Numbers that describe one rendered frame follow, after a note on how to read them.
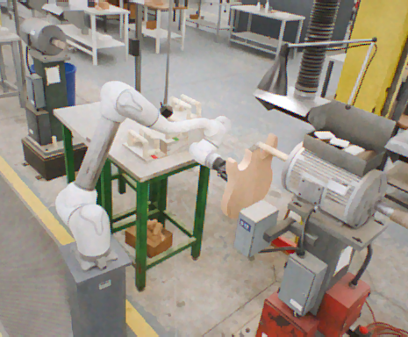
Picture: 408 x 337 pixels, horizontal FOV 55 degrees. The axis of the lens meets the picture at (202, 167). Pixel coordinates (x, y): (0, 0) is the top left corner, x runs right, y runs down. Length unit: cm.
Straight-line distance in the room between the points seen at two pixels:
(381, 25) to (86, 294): 212
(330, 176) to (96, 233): 106
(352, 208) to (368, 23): 128
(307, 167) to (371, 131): 29
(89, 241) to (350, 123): 126
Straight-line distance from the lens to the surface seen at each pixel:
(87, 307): 210
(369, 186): 161
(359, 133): 173
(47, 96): 380
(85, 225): 186
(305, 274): 179
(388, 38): 251
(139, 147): 247
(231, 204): 192
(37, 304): 283
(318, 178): 166
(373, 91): 257
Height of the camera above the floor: 209
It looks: 30 degrees down
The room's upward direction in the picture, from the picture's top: 6 degrees clockwise
